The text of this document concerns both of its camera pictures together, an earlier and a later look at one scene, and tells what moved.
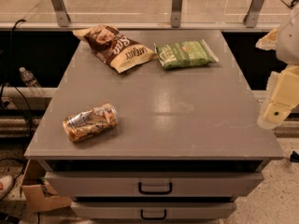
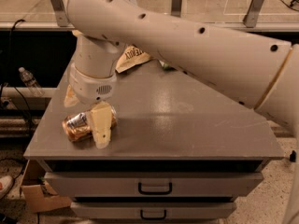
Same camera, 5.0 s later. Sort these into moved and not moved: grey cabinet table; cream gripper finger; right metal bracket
Moved: cream gripper finger
Not moved: right metal bracket; grey cabinet table
